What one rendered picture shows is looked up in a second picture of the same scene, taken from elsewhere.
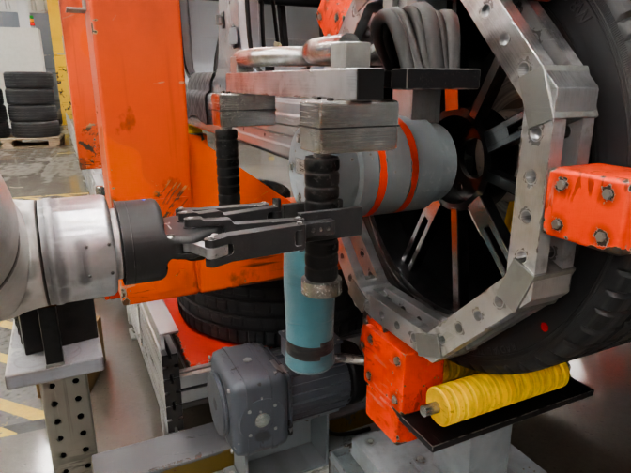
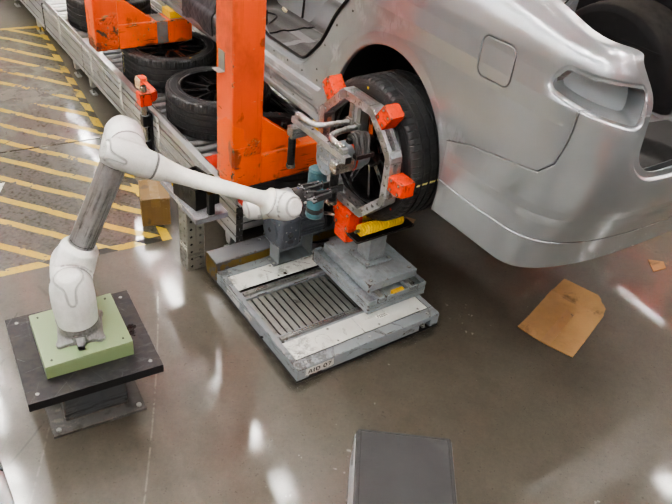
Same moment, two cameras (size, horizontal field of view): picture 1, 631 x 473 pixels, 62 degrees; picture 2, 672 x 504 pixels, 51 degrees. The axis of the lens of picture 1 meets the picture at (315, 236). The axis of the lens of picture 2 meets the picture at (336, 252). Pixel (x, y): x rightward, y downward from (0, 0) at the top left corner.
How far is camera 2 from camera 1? 243 cm
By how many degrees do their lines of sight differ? 22
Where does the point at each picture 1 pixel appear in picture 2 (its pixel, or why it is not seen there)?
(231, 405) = (279, 230)
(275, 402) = (296, 228)
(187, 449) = (248, 248)
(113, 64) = (238, 97)
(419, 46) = (359, 147)
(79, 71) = not seen: outside the picture
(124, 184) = (237, 142)
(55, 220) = not seen: hidden behind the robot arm
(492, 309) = (375, 205)
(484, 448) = (376, 244)
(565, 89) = (393, 159)
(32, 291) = not seen: hidden behind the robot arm
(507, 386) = (382, 224)
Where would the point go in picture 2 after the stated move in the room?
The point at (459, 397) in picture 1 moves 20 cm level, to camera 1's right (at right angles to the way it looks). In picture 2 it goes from (366, 227) to (408, 227)
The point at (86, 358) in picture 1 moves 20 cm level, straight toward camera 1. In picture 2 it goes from (221, 212) to (241, 233)
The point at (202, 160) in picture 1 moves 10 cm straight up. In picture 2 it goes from (265, 128) to (266, 108)
